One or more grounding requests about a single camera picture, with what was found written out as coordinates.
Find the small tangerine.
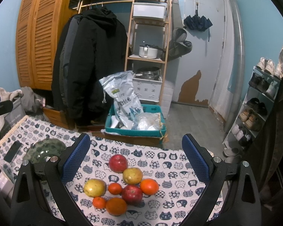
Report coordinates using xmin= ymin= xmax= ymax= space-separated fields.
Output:
xmin=92 ymin=197 xmax=106 ymax=209
xmin=108 ymin=183 xmax=123 ymax=195

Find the large orange front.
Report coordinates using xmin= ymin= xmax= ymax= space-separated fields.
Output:
xmin=106 ymin=197 xmax=127 ymax=216

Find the red apple front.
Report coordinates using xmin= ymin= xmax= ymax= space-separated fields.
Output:
xmin=121 ymin=185 xmax=143 ymax=205

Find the red apple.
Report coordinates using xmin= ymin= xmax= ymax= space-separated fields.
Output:
xmin=108 ymin=154 xmax=128 ymax=173
xmin=121 ymin=185 xmax=143 ymax=205

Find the red apple back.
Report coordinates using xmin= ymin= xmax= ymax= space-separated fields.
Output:
xmin=108 ymin=154 xmax=128 ymax=173

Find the grey storage bag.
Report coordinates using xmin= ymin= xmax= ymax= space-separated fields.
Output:
xmin=0 ymin=98 xmax=25 ymax=138

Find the grey clothing pile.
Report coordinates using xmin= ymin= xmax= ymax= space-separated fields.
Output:
xmin=0 ymin=87 xmax=49 ymax=139

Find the black smartphone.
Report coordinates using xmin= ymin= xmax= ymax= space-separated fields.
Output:
xmin=4 ymin=141 xmax=22 ymax=163

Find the green glass plate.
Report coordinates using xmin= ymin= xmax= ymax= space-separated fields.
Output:
xmin=23 ymin=138 xmax=66 ymax=164

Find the shoe rack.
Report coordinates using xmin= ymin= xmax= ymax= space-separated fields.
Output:
xmin=223 ymin=57 xmax=281 ymax=163

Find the black hanging coat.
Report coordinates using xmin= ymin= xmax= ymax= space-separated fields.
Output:
xmin=52 ymin=7 xmax=127 ymax=127

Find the wooden louvered wardrobe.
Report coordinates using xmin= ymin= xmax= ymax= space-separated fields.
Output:
xmin=15 ymin=0 xmax=81 ymax=91

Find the clear plastic bag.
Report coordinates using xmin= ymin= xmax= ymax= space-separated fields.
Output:
xmin=132 ymin=112 xmax=163 ymax=131

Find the teal cardboard box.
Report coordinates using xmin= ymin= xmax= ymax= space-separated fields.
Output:
xmin=105 ymin=104 xmax=167 ymax=138

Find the grey door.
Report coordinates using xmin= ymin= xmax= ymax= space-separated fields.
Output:
xmin=166 ymin=0 xmax=226 ymax=108

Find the white rice bag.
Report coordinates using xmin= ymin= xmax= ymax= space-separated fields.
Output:
xmin=100 ymin=71 xmax=143 ymax=130

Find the white patterned drawer box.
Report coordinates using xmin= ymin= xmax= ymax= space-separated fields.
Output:
xmin=133 ymin=77 xmax=162 ymax=103

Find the steel pot with lid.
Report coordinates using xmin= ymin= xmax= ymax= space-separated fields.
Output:
xmin=135 ymin=67 xmax=160 ymax=80

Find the wooden shelf rack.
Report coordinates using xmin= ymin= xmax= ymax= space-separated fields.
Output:
xmin=124 ymin=0 xmax=173 ymax=105

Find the grey hanging bag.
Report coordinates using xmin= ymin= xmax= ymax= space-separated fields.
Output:
xmin=168 ymin=27 xmax=192 ymax=61

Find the white pot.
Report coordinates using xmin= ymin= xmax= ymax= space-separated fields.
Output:
xmin=138 ymin=44 xmax=164 ymax=59

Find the dark blue umbrella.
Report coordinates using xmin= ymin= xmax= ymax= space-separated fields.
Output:
xmin=183 ymin=15 xmax=213 ymax=32

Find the white storage bin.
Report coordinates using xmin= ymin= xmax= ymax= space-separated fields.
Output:
xmin=133 ymin=3 xmax=167 ymax=21

